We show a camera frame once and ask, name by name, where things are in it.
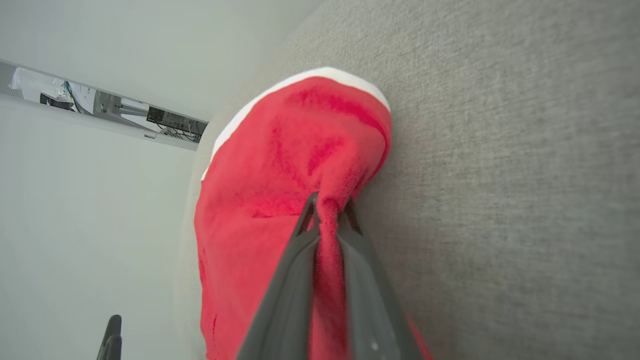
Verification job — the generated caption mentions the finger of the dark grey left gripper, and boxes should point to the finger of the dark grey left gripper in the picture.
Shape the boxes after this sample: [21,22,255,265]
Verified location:
[103,315,123,360]
[96,334,114,360]

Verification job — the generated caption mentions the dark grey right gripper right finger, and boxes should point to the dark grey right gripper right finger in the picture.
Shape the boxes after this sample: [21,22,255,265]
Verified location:
[337,199,424,360]

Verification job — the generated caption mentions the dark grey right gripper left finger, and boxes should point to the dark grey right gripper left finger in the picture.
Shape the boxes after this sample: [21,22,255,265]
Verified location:
[235,192,321,360]

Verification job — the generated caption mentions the red shorts with white trim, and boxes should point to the red shorts with white trim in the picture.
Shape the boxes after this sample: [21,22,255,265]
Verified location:
[194,66,434,360]

